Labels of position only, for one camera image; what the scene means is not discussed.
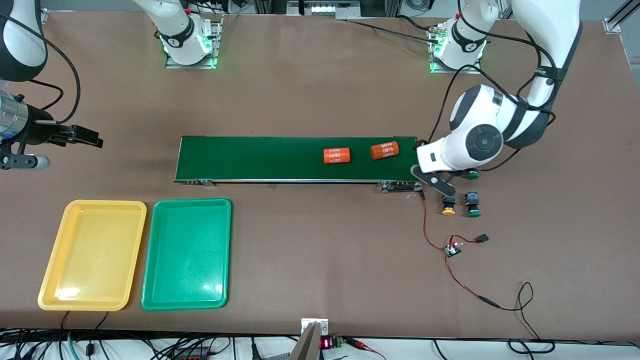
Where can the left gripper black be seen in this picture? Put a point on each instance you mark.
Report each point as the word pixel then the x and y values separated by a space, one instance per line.
pixel 419 143

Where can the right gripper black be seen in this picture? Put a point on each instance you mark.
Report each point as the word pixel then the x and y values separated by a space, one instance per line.
pixel 40 130

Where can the orange 4680 cylinder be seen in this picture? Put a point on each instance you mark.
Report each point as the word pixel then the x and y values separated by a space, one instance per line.
pixel 385 150
pixel 336 156

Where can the green push button switch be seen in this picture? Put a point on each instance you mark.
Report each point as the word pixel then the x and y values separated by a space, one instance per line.
pixel 473 212
pixel 471 175

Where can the yellow push button switch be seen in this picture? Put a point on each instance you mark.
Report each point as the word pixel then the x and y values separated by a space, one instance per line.
pixel 448 211

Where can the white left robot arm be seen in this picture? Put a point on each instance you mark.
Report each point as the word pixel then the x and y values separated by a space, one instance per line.
pixel 480 142

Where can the small controller board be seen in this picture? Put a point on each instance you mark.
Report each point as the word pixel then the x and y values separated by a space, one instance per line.
pixel 452 250

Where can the black plug on red lead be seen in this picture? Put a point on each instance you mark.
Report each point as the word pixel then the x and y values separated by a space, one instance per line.
pixel 481 238

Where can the yellow plastic tray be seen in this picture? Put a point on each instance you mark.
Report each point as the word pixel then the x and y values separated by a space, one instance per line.
pixel 90 255

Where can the green plastic tray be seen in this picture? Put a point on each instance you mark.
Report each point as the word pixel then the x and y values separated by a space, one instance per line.
pixel 187 255

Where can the green belt conveyor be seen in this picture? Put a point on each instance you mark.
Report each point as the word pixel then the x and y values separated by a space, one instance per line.
pixel 260 157

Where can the red black power lead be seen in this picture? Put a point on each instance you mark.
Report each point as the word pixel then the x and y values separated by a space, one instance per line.
pixel 487 301

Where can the red clip lead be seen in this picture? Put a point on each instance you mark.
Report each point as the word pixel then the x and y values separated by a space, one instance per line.
pixel 357 344

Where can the red digit display module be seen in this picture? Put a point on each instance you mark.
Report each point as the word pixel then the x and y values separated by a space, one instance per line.
pixel 326 343

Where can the red power strip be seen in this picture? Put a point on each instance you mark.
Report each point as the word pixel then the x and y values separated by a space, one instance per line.
pixel 192 356

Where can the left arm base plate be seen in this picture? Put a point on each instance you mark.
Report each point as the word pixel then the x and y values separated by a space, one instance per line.
pixel 475 70

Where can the aluminium profile post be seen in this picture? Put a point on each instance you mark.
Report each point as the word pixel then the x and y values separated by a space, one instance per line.
pixel 44 15
pixel 612 25

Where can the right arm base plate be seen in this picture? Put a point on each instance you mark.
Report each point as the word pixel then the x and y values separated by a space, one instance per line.
pixel 216 45

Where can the silver equipment frame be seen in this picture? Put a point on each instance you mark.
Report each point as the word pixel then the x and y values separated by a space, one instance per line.
pixel 325 7

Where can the grey metal camera mount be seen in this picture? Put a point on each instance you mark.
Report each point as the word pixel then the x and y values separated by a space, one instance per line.
pixel 307 345

